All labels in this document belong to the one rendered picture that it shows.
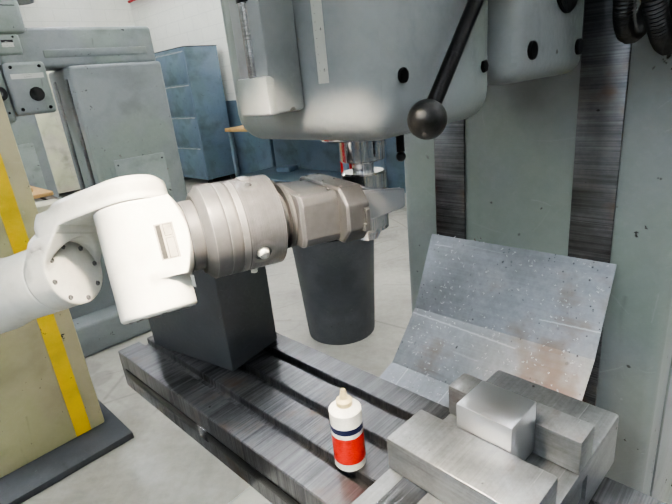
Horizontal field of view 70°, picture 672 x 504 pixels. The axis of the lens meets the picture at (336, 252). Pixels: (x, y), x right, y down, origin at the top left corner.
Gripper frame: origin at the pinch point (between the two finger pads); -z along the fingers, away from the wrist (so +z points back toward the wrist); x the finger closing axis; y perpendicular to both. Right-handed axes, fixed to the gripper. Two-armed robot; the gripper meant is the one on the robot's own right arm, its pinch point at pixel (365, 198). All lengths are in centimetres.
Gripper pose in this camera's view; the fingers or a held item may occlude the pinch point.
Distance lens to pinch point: 52.6
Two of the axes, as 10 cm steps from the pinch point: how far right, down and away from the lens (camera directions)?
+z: -8.8, 2.3, -4.1
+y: 0.9, 9.4, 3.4
